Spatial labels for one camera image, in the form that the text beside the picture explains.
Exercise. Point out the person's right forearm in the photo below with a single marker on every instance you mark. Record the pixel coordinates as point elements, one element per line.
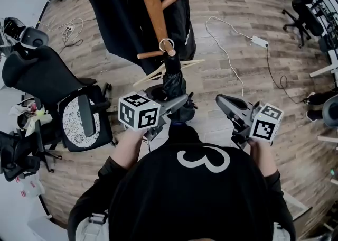
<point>262,158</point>

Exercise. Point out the white power strip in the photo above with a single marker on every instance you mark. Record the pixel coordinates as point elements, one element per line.
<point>260,41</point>

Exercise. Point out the person's black printed shirt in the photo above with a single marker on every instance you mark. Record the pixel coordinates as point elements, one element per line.
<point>185,200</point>

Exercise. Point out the black hanging coat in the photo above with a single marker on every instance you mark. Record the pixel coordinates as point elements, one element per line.
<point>113,10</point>

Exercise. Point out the person's left forearm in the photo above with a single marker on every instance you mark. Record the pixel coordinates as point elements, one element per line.
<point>129,147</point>

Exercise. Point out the small white floor socket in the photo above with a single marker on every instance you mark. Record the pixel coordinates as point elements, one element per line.
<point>70,27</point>

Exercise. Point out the black chair with patterned cushion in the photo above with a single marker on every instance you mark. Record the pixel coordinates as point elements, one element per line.
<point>39,73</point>

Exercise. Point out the black umbrella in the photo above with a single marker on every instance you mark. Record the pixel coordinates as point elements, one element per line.
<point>173,81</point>

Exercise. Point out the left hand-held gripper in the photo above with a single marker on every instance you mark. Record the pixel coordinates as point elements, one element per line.
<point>138,111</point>

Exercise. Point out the wooden coat rack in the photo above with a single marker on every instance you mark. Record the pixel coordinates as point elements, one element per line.
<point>153,4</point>

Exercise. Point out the white papers with red labels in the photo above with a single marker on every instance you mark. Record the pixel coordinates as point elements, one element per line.
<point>29,185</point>

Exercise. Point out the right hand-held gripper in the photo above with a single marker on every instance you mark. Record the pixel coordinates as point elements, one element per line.
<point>265,126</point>

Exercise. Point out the pile of clutter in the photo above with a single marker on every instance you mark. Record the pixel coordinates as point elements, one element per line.
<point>30,117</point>

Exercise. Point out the light wooden clothes hanger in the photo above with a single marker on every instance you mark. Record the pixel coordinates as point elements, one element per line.
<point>148,77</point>

